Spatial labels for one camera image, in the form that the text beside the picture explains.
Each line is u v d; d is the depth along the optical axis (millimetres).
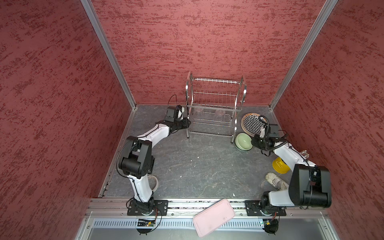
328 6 708
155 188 793
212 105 851
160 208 742
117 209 756
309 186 431
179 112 799
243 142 957
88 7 708
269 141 664
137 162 489
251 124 1067
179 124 826
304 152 757
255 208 739
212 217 696
